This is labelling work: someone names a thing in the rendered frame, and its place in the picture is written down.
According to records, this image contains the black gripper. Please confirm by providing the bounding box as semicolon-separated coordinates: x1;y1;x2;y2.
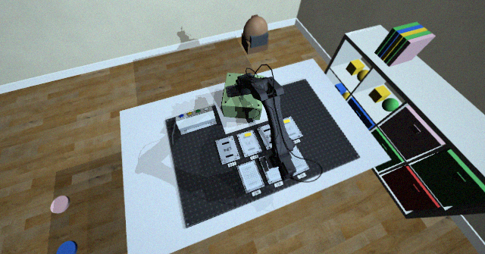
260;153;274;172

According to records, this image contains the white control panel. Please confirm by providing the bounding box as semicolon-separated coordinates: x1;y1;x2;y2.
172;106;217;144

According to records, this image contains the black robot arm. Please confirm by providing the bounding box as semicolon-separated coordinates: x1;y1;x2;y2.
226;73;296;181

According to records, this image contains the white lid park plate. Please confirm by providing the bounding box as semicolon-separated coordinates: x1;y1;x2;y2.
257;124;272;150

